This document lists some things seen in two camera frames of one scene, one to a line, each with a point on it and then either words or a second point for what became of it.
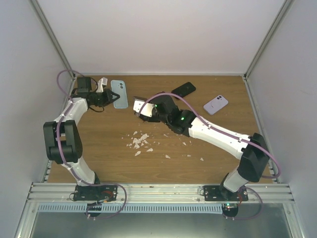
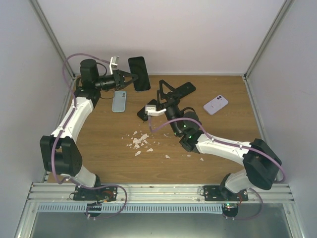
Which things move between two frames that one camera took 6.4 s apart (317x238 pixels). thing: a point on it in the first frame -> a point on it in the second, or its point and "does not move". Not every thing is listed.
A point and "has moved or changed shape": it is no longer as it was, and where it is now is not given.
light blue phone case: (119, 87) has moved or changed shape
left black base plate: (95, 193) does not move
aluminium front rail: (159, 193) does not move
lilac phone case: (216, 104) does not move
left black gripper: (107, 92) -> (119, 80)
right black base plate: (212, 193) does not move
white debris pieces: (136, 140) does not move
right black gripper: (150, 121) -> (174, 95)
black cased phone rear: (184, 89) does not move
